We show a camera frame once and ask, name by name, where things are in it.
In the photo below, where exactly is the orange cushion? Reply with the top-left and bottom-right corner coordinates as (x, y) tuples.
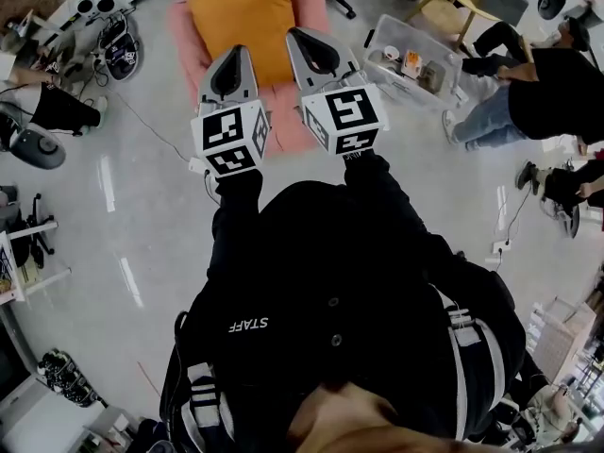
(188, 0), (297, 89)

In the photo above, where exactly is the person's black jacket torso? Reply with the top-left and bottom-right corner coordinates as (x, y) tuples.
(159, 179), (532, 453)

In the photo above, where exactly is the grey round robot base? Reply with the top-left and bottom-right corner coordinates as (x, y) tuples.
(8, 128), (66, 170)

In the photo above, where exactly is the white desk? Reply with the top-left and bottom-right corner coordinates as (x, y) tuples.
(0, 214), (73, 307)

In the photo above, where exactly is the person's right forearm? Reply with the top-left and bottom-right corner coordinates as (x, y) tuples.
(341, 150), (428, 254)

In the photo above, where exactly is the white device with round holes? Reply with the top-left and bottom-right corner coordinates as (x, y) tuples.
(44, 0), (135, 27)

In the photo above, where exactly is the pile of shoes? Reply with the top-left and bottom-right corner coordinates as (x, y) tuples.
(36, 348), (104, 409)

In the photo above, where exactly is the round wooden table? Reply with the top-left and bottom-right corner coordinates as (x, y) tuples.
(404, 0), (523, 52)

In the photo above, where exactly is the black round basket with cables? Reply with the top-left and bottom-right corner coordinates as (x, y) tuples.
(97, 14), (143, 83)

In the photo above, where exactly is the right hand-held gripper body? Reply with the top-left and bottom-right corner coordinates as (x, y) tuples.
(294, 66), (391, 158)

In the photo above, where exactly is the person's left forearm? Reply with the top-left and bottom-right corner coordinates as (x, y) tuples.
(209, 167), (266, 277)

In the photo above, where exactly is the thin floor cable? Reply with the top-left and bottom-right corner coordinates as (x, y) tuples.
(106, 86), (191, 163)

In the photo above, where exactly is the black chair base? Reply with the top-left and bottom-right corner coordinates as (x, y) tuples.
(21, 193), (60, 269)

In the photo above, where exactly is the clear plastic storage bin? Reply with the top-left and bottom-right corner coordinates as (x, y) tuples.
(361, 13), (466, 109)

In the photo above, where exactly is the orange and white box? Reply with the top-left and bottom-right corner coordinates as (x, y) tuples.
(402, 50), (425, 78)

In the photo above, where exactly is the cardboard box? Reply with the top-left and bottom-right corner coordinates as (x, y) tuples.
(530, 296), (597, 387)

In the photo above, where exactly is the pink sofa mattress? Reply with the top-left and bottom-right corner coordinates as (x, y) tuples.
(166, 0), (331, 156)

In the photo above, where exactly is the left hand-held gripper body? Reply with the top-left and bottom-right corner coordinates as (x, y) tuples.
(190, 87), (272, 179)

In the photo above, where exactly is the grey block object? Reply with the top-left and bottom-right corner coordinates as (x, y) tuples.
(421, 60), (446, 90)

